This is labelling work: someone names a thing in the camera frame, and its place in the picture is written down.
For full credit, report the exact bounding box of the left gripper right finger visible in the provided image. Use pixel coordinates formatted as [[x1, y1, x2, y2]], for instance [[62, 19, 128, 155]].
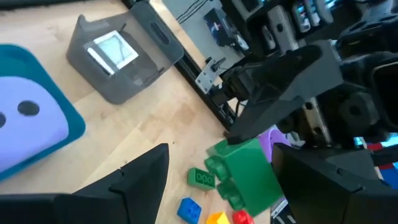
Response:
[[272, 142, 364, 224]]

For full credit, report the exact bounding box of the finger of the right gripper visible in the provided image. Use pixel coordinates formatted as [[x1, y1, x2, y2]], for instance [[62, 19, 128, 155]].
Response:
[[236, 45, 323, 100], [224, 95, 306, 146]]

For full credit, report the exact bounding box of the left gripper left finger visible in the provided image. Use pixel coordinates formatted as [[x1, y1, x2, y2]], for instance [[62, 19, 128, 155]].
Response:
[[73, 142, 170, 224]]

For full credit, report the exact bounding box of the green toy block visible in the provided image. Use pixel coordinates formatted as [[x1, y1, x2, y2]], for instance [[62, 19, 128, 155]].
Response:
[[204, 138, 284, 218]]

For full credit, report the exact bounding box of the dark green brick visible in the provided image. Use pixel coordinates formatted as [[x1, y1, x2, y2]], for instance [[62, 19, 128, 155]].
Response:
[[187, 167, 216, 192]]

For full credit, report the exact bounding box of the purple foam die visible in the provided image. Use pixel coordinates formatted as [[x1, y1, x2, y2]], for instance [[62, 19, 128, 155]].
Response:
[[0, 75, 70, 174]]

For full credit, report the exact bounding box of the white playing card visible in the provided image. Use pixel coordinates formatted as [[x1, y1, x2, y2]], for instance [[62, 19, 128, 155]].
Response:
[[83, 29, 140, 77]]

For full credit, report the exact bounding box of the small blue toy brick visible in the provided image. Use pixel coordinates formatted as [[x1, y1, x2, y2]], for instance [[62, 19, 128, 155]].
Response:
[[177, 197, 203, 224]]

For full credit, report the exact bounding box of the red toy block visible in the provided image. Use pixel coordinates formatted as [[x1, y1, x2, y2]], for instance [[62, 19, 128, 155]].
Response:
[[232, 209, 255, 224]]

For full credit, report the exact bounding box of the yellow toy block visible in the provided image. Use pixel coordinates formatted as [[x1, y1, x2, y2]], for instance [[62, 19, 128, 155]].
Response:
[[205, 211, 231, 224]]

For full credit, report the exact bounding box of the dark grey translucent bin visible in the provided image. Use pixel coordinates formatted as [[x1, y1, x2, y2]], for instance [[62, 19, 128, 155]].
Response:
[[65, 1, 185, 105]]

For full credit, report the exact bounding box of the teal plastic bin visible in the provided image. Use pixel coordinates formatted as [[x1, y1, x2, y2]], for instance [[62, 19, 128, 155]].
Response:
[[0, 43, 87, 183]]

